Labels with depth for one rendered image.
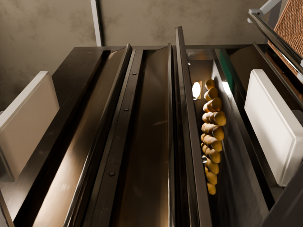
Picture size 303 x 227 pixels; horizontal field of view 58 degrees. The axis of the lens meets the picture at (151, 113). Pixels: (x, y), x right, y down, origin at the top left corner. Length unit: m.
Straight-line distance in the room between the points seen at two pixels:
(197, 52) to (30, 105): 1.69
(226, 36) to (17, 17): 2.92
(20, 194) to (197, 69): 1.34
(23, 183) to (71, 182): 0.15
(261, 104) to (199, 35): 3.88
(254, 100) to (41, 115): 0.13
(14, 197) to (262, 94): 0.84
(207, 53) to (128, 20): 2.29
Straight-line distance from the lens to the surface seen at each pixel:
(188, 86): 1.04
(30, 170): 0.99
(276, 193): 0.89
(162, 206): 0.78
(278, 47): 0.84
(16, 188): 0.95
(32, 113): 0.17
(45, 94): 0.18
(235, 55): 1.79
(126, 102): 1.24
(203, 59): 1.85
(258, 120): 0.17
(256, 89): 0.17
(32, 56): 4.56
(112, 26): 4.04
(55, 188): 0.92
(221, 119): 1.42
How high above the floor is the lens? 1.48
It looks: 3 degrees up
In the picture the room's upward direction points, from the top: 90 degrees counter-clockwise
